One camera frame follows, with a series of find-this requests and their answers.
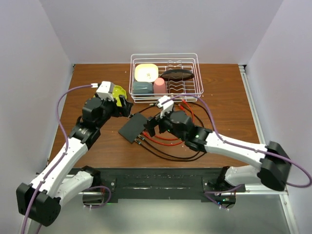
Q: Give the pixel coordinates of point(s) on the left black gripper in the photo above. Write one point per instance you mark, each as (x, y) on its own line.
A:
(123, 111)

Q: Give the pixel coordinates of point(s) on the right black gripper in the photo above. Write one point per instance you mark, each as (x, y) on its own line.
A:
(152, 122)

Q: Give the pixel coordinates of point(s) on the black network switch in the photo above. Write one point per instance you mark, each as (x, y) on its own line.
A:
(133, 127)

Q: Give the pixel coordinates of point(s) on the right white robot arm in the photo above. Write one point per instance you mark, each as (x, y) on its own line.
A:
(264, 164)

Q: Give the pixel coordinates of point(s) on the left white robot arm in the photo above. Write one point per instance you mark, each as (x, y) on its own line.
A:
(42, 199)

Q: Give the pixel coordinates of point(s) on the green scalloped plate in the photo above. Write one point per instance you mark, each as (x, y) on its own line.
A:
(117, 91)

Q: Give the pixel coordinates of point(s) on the grey-blue cup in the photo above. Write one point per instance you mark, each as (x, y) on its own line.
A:
(140, 87)

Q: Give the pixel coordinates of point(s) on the pink plastic cup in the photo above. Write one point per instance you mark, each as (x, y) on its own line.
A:
(159, 87)

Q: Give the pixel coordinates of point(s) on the yellow square bowl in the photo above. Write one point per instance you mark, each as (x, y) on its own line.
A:
(146, 72)

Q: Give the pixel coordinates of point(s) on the dark brown oval plate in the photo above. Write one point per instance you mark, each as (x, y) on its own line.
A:
(177, 74)

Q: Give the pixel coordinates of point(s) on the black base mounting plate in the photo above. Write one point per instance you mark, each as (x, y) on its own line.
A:
(162, 183)

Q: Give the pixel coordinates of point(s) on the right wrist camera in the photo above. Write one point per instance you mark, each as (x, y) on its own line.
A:
(165, 104)

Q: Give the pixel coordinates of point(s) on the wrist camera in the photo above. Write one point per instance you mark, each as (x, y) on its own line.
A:
(165, 104)
(105, 90)

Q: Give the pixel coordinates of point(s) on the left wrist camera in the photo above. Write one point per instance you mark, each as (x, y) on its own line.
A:
(105, 90)

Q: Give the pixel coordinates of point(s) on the white wire dish rack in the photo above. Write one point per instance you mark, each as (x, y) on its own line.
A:
(188, 90)

